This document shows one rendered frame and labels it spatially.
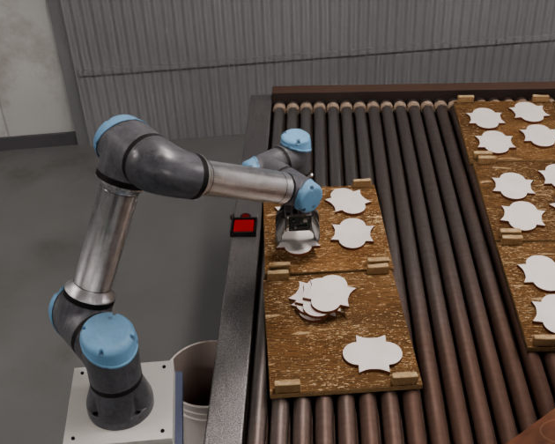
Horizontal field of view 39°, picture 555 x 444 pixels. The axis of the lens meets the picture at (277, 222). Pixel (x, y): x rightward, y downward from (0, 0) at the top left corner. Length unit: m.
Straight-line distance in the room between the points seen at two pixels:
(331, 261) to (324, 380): 0.43
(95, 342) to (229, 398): 0.35
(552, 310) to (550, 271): 0.15
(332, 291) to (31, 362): 1.69
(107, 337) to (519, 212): 1.27
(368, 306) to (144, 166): 0.75
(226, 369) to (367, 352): 0.34
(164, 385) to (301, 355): 0.33
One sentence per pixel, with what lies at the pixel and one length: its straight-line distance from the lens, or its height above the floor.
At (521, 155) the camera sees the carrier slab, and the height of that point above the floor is 0.94.
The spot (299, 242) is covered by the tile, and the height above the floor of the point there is 0.98.
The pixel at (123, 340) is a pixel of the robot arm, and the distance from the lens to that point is 1.69.
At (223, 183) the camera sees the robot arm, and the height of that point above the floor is 1.41.
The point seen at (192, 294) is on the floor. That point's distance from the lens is 3.50.
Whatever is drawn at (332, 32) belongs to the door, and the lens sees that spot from 4.41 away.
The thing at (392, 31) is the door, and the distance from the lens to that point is 4.48.
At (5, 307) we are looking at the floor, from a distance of 3.66.
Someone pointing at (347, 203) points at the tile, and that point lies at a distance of 2.36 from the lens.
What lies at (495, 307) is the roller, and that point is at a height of 0.92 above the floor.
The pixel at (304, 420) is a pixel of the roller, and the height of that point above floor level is 0.92.
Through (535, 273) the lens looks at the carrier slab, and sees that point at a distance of 2.17.
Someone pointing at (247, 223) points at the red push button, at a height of 0.93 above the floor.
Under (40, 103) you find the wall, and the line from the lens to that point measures 4.65.
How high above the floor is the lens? 2.30
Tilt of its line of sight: 36 degrees down
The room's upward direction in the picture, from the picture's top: 3 degrees counter-clockwise
